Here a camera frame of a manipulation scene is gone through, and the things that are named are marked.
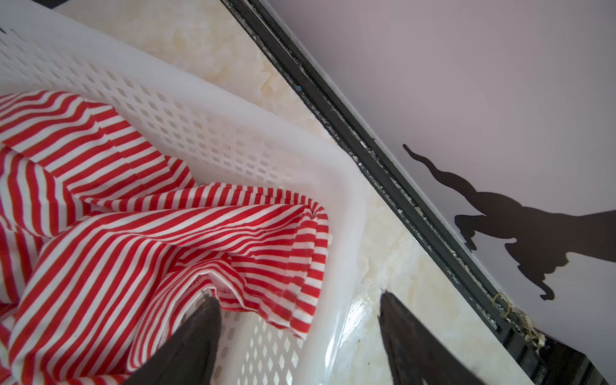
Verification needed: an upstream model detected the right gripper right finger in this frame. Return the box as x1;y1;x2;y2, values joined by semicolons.
379;291;483;385

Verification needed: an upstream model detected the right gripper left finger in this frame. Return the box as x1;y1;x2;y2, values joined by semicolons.
125;297;221;385

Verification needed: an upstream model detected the red white striped tank top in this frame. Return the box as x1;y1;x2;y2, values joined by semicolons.
1;91;330;384

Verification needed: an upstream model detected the white plastic laundry basket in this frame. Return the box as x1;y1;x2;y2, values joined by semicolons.
1;1;367;384

